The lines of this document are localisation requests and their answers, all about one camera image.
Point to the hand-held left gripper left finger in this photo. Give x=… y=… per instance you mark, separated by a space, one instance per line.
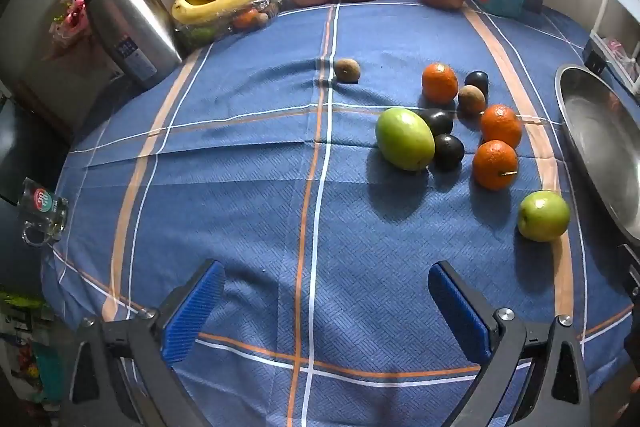
x=195 y=307

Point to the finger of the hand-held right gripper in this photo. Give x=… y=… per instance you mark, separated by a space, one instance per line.
x=631 y=274

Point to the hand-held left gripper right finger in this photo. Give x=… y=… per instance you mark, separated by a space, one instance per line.
x=460 y=312

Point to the small green apple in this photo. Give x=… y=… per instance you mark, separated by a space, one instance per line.
x=544 y=216

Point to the steel bowl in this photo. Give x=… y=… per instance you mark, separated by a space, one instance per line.
x=600 y=132

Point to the orange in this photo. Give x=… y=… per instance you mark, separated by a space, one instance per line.
x=440 y=82
x=494 y=166
x=501 y=127

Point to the dark plum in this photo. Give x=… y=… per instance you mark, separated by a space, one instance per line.
x=448 y=151
x=440 y=121
x=477 y=79

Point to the large green apple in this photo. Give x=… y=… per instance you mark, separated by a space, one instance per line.
x=404 y=138

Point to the small brown kiwi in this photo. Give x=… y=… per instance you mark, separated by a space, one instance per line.
x=471 y=100
x=346 y=70

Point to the blue plaid tablecloth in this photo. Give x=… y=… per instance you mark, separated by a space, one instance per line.
x=250 y=182

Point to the colourful plastic bag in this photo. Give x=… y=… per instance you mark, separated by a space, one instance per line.
x=25 y=357

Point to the glass mug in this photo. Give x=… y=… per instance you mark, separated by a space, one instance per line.
x=42 y=212

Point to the pink plastic bag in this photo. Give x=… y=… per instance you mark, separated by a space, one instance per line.
x=620 y=49

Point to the small green lime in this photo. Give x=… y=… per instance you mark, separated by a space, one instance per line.
x=197 y=34

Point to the clear plastic tray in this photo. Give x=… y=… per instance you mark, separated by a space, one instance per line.
x=210 y=32

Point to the steel thermos jug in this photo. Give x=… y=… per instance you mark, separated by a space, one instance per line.
x=125 y=22

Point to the small tangerine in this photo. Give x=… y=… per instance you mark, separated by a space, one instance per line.
x=247 y=18

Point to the pink artificial flowers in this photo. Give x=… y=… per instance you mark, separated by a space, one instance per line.
x=72 y=19

